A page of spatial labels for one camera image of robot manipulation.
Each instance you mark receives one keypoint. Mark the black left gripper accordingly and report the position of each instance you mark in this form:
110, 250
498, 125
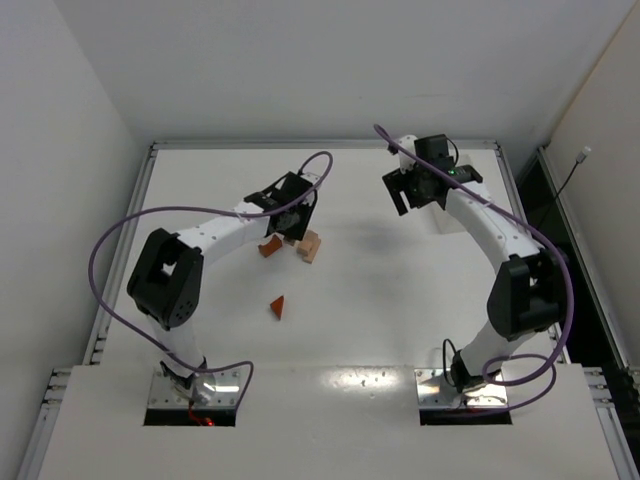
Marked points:
298, 220

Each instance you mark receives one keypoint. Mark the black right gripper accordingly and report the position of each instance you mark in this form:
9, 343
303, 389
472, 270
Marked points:
400, 185

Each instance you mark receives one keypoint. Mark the light wood block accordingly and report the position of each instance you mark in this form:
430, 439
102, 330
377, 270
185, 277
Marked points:
314, 238

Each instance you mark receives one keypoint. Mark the orange arch wood block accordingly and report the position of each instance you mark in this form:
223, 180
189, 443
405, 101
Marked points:
270, 247

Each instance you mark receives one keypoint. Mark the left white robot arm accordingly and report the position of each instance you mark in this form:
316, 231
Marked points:
166, 281

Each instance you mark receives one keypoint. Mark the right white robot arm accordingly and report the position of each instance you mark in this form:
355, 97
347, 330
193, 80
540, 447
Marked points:
532, 289

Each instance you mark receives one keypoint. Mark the orange triangle wood block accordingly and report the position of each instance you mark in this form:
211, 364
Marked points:
277, 307

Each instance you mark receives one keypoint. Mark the white plastic bin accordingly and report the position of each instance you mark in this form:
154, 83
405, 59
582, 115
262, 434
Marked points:
446, 223

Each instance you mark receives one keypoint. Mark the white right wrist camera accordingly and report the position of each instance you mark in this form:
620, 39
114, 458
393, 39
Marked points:
406, 152

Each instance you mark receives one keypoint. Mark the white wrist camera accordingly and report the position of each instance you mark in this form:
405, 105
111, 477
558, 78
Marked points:
310, 177
406, 152

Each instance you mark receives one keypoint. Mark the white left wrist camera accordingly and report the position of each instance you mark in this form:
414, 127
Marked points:
310, 177

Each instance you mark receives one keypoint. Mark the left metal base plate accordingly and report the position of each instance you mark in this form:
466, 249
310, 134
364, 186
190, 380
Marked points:
213, 391

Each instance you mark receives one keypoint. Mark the metal base plate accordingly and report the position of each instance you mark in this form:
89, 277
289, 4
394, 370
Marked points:
434, 393
213, 391

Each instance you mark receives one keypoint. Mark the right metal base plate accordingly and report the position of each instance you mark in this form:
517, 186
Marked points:
434, 393

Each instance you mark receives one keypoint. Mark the aluminium table frame rail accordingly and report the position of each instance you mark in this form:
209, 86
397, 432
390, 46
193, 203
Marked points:
107, 260

